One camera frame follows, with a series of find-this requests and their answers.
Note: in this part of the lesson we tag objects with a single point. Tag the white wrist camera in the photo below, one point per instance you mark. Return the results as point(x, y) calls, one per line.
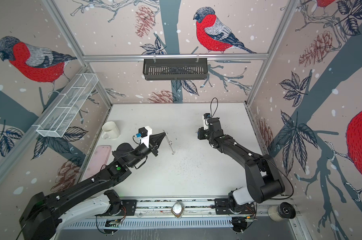
point(206, 121)
point(144, 135)

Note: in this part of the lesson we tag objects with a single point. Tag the black slotted wall basket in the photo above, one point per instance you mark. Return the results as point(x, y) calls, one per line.
point(175, 69)

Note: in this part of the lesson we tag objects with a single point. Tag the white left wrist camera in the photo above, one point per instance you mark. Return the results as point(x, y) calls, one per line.
point(144, 135)

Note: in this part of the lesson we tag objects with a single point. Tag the white ceramic mug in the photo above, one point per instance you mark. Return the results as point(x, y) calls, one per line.
point(110, 131)

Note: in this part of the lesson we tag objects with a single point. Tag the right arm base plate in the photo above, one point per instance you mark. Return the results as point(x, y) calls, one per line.
point(223, 207)

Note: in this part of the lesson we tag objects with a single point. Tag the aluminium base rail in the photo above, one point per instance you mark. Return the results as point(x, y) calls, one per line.
point(161, 207)

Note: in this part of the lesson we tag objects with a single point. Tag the small white dome object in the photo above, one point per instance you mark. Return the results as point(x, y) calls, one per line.
point(177, 210)

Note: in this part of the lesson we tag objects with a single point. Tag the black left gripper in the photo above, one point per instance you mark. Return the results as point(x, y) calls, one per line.
point(153, 145)

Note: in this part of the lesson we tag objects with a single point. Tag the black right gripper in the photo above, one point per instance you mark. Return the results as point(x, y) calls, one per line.
point(202, 135)

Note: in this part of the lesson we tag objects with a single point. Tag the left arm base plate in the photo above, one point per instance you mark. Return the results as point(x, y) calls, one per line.
point(121, 208)

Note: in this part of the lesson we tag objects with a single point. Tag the tape roll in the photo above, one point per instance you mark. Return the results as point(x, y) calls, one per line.
point(281, 212)

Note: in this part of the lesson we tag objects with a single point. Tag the pink rectangular tray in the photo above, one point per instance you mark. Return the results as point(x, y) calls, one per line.
point(98, 160)

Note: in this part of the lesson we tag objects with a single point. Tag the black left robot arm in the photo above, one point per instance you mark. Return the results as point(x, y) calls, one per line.
point(45, 215)

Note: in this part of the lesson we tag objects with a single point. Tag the white wire mesh basket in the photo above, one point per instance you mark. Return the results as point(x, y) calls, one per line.
point(69, 103)

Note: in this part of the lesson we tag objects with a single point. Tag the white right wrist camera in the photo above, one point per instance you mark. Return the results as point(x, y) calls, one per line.
point(206, 121)

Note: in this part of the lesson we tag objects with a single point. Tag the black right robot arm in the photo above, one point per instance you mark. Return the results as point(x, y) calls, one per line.
point(263, 179)

